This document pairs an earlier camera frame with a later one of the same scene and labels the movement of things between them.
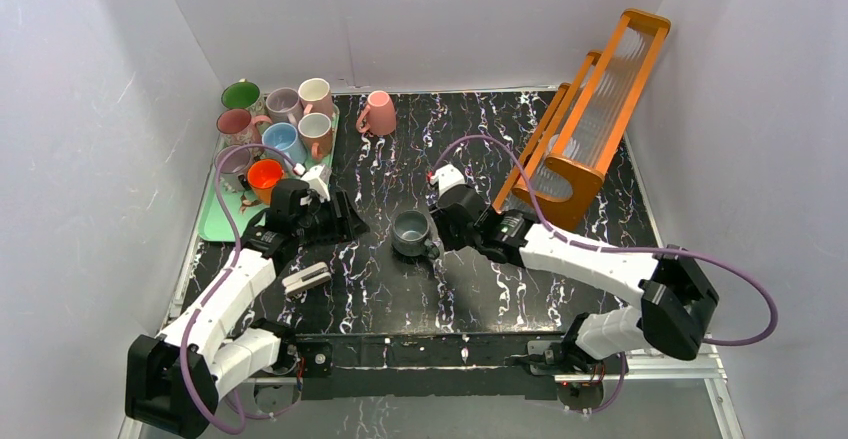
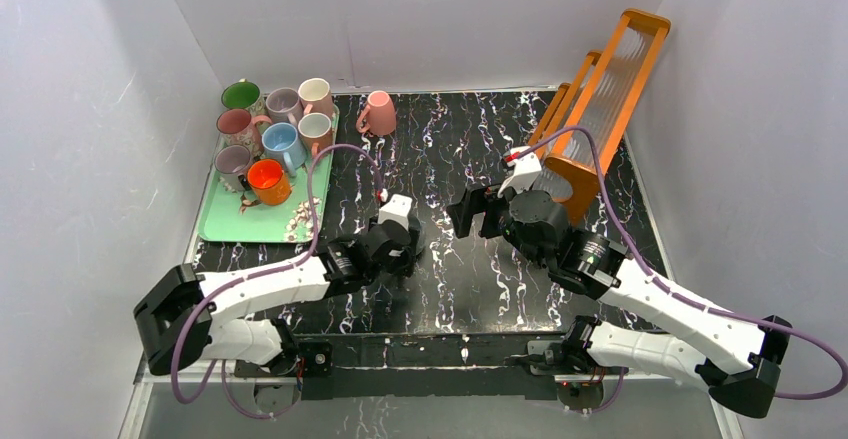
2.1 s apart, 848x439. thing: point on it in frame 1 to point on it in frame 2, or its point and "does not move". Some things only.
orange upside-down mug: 261,175 does not move
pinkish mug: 231,162 does not move
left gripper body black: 333,218 to 408,255
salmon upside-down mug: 317,132 does not move
